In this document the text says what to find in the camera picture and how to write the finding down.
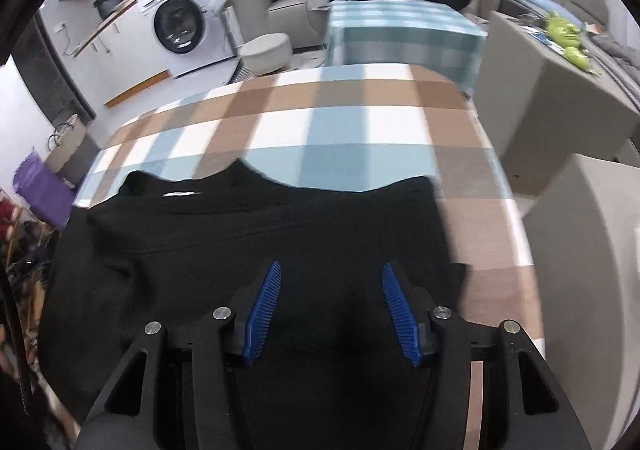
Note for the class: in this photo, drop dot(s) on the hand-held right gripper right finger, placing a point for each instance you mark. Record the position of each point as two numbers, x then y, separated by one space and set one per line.
400 312

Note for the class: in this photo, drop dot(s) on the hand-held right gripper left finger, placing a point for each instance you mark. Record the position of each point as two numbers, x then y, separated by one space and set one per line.
262 310

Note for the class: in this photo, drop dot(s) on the black knit sweater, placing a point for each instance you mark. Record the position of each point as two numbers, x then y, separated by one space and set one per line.
200 255

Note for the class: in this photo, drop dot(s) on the brown blue checked blanket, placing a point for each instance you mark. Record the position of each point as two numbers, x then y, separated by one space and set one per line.
350 130

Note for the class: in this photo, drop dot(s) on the large grey box cabinet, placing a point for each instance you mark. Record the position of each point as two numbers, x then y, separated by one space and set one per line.
590 280

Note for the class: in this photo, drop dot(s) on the purple bag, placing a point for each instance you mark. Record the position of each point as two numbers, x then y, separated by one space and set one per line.
45 190

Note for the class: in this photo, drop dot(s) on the wooden shoe rack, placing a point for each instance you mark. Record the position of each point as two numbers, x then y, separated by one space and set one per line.
22 235

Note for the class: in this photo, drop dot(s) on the round white stool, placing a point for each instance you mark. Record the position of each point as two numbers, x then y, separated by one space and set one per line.
265 53

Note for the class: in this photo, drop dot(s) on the teal checked small table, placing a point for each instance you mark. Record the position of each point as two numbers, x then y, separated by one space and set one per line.
400 35

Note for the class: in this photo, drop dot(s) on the white kitchen base cabinets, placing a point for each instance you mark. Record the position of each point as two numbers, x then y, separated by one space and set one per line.
130 65

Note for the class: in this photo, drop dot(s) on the white washing machine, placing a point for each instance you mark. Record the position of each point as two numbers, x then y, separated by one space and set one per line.
175 25

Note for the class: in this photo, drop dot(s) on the dark tall door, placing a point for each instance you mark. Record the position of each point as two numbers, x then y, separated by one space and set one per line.
45 75

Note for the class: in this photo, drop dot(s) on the green plush toy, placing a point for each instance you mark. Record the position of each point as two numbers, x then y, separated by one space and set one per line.
562 28

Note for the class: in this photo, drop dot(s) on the grey bedding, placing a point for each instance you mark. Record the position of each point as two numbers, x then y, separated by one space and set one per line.
617 55

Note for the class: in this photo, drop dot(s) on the black cooking pot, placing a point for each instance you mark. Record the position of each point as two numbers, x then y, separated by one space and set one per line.
107 3

